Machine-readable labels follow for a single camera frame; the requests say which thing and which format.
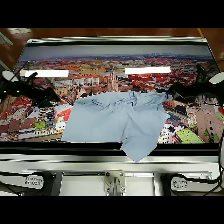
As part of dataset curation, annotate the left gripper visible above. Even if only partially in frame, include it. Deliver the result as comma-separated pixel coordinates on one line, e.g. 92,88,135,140
37,87,63,107

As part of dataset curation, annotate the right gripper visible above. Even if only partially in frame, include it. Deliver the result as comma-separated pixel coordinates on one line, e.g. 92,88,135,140
166,82,188,102

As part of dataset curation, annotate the light blue shirt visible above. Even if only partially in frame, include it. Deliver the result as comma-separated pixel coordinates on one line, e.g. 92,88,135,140
61,90,174,164

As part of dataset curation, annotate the silver frame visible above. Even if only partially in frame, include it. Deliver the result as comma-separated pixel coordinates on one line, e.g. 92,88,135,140
0,149,224,196

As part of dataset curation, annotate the black cable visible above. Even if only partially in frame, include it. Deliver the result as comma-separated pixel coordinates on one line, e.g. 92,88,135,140
186,132,224,196

